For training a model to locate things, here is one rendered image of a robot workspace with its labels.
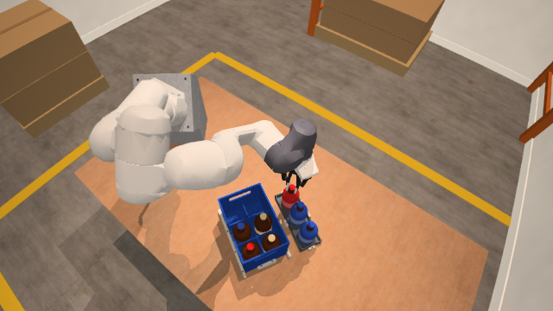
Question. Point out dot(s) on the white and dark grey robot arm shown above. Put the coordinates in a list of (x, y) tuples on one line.
[(145, 168)]

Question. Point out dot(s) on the red labeled bottle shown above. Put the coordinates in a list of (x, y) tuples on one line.
[(289, 198)]

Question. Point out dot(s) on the brown bottle with cream cap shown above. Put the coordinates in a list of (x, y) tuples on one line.
[(270, 241), (262, 223)]

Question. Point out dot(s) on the brown bottle with red cap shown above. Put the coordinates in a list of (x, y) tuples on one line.
[(250, 250)]

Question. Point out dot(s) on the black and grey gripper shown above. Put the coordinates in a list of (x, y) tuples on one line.
[(298, 180)]

